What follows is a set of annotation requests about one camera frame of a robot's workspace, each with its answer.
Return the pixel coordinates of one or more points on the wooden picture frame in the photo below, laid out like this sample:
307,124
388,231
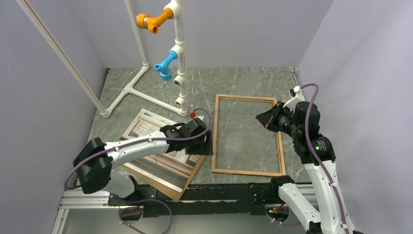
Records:
280,145

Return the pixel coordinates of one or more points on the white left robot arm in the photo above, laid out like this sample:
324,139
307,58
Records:
94,166

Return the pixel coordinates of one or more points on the orange pipe nozzle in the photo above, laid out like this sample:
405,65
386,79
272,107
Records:
145,21

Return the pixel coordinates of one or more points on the brown backing board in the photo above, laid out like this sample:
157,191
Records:
169,173

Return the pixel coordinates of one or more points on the clear acrylic sheet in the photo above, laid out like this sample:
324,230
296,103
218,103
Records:
246,135

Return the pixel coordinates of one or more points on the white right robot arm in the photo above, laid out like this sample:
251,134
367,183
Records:
317,155

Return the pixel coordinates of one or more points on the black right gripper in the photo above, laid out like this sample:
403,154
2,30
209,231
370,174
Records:
268,118

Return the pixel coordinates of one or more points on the glossy room photo print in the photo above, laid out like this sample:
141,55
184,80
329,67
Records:
145,123

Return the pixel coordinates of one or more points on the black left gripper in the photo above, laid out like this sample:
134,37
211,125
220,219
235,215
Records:
203,149

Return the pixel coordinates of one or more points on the blue pipe nozzle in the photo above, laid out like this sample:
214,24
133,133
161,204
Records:
163,67

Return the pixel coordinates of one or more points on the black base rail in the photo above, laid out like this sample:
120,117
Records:
208,199

